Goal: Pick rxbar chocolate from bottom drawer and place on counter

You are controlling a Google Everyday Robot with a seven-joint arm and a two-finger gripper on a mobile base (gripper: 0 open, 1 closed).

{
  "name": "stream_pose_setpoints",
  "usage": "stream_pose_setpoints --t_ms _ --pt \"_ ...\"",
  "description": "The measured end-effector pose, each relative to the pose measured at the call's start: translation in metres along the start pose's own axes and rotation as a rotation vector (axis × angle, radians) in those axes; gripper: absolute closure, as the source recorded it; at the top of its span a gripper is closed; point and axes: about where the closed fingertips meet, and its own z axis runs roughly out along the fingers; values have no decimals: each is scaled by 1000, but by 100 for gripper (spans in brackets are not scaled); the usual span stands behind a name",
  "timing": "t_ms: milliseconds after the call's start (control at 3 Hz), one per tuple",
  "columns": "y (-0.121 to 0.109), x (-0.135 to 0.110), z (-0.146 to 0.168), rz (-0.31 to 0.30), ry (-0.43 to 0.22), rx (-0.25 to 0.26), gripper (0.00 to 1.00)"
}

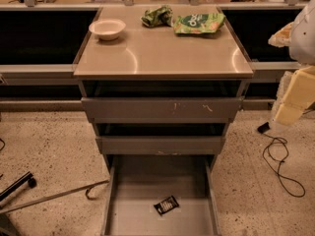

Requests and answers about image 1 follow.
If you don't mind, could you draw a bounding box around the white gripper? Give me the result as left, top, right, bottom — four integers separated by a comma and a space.
268, 22, 315, 127

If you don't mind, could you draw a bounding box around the black rxbar chocolate bar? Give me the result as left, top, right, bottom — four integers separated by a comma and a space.
154, 196, 179, 215

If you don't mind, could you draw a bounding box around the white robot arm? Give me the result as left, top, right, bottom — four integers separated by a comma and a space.
268, 0, 315, 128

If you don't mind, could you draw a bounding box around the top grey drawer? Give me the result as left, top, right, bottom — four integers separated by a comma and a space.
82, 97, 241, 124

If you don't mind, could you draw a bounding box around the grey drawer cabinet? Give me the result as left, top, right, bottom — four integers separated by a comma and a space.
72, 4, 255, 236

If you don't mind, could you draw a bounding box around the middle grey drawer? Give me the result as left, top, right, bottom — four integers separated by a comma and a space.
95, 136, 225, 155

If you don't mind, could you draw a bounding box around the bottom open grey drawer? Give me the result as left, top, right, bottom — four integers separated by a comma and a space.
101, 155, 221, 236

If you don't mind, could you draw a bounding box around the green chip bag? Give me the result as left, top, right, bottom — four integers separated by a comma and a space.
173, 13, 225, 34

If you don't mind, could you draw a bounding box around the crumpled green snack bag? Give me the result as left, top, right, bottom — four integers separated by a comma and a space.
141, 5, 173, 28

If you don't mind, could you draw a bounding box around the white bowl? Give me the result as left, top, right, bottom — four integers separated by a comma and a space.
89, 19, 126, 40

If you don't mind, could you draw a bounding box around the long metal bar on floor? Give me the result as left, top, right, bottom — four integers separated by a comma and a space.
0, 179, 109, 214

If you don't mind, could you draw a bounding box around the black chair leg with caster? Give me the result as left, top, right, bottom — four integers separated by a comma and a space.
0, 172, 36, 202

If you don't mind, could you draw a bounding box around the black power adapter with cable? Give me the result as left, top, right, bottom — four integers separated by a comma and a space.
257, 122, 306, 198

